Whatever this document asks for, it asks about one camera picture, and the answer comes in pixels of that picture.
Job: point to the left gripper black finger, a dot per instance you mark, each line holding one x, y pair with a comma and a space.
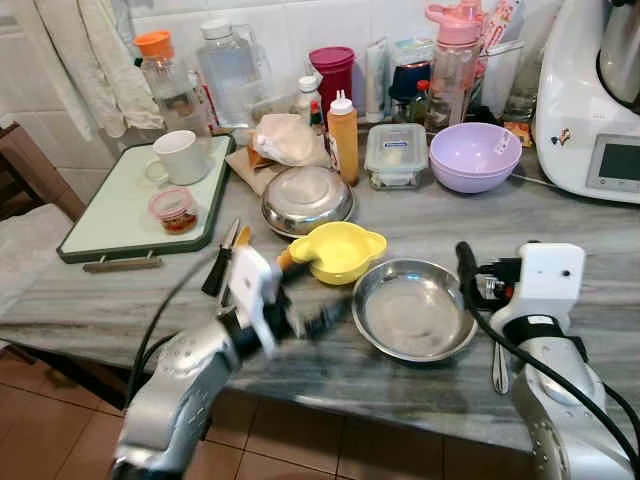
326, 316
300, 284

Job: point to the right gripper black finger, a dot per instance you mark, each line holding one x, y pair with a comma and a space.
468, 266

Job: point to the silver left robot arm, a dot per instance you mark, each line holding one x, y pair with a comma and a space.
178, 392

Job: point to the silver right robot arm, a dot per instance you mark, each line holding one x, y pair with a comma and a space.
560, 400

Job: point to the shallow steel plate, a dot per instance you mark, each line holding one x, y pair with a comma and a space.
412, 312

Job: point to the domed steel bowl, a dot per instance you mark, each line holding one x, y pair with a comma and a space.
308, 198

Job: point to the lilac plastic bowl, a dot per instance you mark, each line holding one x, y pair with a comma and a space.
475, 160

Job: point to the brown paper sheet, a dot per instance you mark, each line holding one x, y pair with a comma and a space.
252, 175

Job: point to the glass container with grey lid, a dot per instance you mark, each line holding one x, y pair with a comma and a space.
396, 155

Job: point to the orange patterned packet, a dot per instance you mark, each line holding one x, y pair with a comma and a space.
518, 135

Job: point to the orange squeeze bottle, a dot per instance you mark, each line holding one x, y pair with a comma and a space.
343, 145

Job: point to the small tub with red contents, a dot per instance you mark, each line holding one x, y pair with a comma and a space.
174, 210

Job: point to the beige food bag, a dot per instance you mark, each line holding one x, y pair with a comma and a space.
290, 138

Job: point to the white ceramic mug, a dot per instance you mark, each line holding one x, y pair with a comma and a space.
185, 158

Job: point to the brown wooden bar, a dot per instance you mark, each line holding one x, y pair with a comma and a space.
120, 264

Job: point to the white kitchen appliance with screen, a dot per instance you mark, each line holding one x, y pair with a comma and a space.
570, 120

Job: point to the clear glass jar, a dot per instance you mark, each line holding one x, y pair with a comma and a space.
500, 85

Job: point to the small white capped sauce bottle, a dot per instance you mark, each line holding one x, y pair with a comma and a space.
308, 98

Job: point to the pale green tray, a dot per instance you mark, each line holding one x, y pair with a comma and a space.
115, 215

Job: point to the dark blue jar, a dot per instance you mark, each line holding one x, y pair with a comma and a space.
410, 75

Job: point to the pink water bottle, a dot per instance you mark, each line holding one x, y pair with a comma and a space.
453, 60

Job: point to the white upright tube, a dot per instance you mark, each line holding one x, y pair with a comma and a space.
376, 80

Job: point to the maroon plastic tumbler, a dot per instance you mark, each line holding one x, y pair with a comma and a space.
333, 70

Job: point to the clear bottle with white cap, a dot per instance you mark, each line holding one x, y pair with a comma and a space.
228, 75

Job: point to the clear bottle with orange cap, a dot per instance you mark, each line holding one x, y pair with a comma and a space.
172, 95

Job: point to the red and white packet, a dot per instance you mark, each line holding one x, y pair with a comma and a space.
500, 28

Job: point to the steel appliance mixing jug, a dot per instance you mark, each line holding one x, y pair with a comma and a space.
622, 55

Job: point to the brown wooden chair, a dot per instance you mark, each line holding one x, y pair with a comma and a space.
35, 170

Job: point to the beige hanging towel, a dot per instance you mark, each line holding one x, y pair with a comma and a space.
105, 70

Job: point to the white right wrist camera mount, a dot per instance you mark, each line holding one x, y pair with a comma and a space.
550, 275

